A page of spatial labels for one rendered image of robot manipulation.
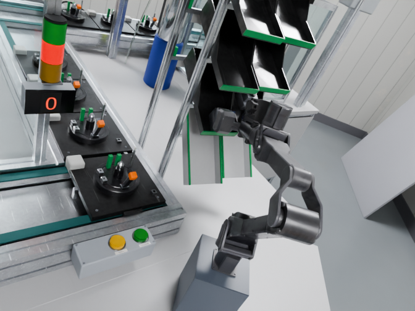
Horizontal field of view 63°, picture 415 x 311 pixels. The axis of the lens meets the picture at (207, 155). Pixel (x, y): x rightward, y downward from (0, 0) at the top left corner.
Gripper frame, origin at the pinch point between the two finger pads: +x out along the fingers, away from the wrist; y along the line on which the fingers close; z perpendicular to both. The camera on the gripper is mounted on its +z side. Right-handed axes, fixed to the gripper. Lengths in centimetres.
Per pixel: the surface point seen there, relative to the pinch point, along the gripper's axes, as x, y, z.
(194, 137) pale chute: 19.4, 1.5, -14.9
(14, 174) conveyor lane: 17, 54, -34
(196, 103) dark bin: 14.4, 7.2, -1.5
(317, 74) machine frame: 102, -115, 14
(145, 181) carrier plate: 13.9, 16.6, -30.9
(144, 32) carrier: 150, -7, 3
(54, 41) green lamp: 8, 50, 7
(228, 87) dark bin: 3.3, 4.6, 7.5
